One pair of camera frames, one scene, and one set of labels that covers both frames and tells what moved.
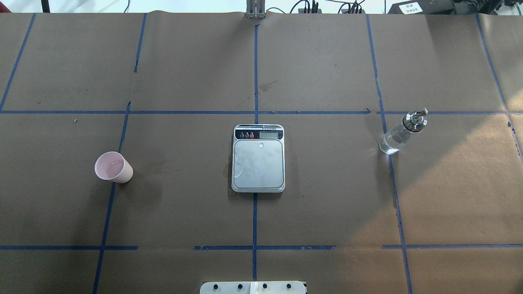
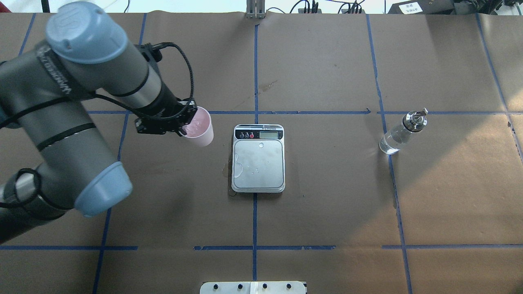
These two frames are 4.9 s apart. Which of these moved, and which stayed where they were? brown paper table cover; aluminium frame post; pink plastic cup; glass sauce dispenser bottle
Moved: pink plastic cup
Stayed: aluminium frame post; glass sauce dispenser bottle; brown paper table cover
